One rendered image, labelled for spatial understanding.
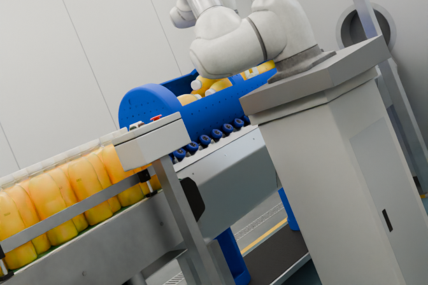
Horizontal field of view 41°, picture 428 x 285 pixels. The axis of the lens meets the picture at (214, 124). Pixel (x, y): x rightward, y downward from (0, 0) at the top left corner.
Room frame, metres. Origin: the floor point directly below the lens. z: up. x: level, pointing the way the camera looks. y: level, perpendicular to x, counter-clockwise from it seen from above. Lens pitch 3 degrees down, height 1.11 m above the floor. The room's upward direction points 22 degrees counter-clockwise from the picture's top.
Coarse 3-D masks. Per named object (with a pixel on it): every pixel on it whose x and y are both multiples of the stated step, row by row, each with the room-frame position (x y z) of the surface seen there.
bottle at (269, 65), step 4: (272, 60) 2.62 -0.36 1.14; (260, 64) 2.57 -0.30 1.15; (264, 64) 2.55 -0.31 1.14; (268, 64) 2.56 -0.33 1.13; (272, 64) 2.58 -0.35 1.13; (260, 68) 2.51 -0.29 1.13; (264, 68) 2.52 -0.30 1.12; (268, 68) 2.54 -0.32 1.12; (272, 68) 2.56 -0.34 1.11; (252, 72) 2.51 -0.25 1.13; (260, 72) 2.50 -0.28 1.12
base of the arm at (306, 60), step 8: (312, 48) 1.80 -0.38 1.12; (296, 56) 1.79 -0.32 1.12; (304, 56) 1.79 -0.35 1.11; (312, 56) 1.79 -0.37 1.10; (320, 56) 1.81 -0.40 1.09; (328, 56) 1.83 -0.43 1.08; (280, 64) 1.83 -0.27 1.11; (288, 64) 1.80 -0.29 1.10; (296, 64) 1.79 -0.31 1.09; (304, 64) 1.77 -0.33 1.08; (312, 64) 1.77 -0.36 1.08; (280, 72) 1.84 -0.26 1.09; (288, 72) 1.81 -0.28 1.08; (296, 72) 1.78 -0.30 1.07; (272, 80) 1.86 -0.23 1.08
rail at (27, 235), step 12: (132, 180) 1.64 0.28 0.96; (108, 192) 1.56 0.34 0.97; (120, 192) 1.59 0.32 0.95; (84, 204) 1.50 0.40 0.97; (96, 204) 1.52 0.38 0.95; (60, 216) 1.43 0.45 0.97; (72, 216) 1.46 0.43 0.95; (36, 228) 1.38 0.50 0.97; (48, 228) 1.40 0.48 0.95; (12, 240) 1.32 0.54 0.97; (24, 240) 1.34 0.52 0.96
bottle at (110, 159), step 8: (104, 144) 1.66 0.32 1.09; (112, 144) 1.66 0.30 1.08; (104, 152) 1.65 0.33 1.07; (112, 152) 1.64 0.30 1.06; (104, 160) 1.65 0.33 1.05; (112, 160) 1.64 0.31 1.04; (112, 168) 1.64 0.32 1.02; (120, 168) 1.64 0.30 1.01; (112, 176) 1.64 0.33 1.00; (120, 176) 1.64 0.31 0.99; (128, 176) 1.64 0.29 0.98; (136, 184) 1.66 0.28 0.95; (128, 192) 1.64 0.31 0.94; (136, 192) 1.65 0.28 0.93; (120, 200) 1.65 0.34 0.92; (128, 200) 1.64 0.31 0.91; (136, 200) 1.64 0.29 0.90
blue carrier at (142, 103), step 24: (192, 72) 2.36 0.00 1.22; (264, 72) 2.42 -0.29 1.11; (144, 96) 2.00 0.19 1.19; (168, 96) 1.97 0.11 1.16; (216, 96) 2.13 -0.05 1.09; (240, 96) 2.25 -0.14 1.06; (120, 120) 2.10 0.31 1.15; (144, 120) 2.02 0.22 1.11; (192, 120) 2.01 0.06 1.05; (216, 120) 2.13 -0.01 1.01
